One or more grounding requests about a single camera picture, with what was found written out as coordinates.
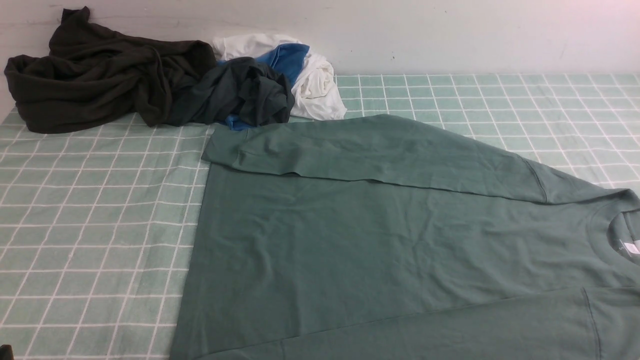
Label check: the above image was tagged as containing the blue crumpled garment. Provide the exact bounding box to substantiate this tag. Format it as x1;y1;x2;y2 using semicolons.
218;43;309;132

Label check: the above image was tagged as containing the dark olive crumpled garment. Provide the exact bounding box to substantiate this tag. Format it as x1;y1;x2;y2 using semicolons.
4;7;217;134

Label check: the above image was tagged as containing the dark teal crumpled garment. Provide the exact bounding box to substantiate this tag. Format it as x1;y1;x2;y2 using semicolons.
163;57;295;128

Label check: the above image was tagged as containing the green checkered table cloth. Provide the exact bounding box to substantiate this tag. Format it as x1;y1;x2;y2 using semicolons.
0;73;640;360

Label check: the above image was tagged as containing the green long-sleeve top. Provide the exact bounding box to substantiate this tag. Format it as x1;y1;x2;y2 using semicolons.
169;115;639;360

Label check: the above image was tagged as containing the white crumpled garment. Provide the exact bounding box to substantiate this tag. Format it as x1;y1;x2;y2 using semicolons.
211;33;346;121

